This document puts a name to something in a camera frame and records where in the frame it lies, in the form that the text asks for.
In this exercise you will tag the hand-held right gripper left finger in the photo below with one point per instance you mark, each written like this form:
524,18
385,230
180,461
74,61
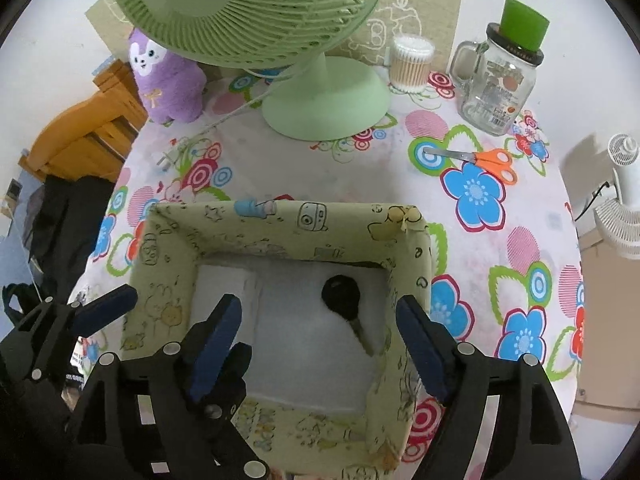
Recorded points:
215,345

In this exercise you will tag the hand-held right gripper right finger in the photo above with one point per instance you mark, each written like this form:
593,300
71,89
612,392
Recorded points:
420,350

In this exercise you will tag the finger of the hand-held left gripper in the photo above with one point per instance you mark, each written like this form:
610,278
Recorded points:
237,375
107,306

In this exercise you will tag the black car key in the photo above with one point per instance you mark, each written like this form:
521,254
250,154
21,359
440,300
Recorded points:
340,292

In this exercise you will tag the cartoon print fabric storage box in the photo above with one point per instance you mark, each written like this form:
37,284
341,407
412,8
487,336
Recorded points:
300,225

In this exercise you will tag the dark cloth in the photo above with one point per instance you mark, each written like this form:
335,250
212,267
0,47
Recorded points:
65,210

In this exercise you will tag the wooden chair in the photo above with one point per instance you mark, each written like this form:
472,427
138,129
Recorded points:
75,130

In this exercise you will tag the purple plush toy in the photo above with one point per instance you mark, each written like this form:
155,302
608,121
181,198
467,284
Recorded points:
170,85

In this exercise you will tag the white standing fan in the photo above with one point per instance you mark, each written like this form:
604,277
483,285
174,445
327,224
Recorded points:
620,220

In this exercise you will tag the green desk fan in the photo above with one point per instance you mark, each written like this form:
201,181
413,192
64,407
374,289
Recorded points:
320,105

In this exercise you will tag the glass mug jar green lid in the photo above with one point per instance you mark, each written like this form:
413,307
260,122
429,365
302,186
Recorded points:
492,95

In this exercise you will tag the cotton swab container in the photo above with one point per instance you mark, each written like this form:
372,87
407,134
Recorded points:
411,67

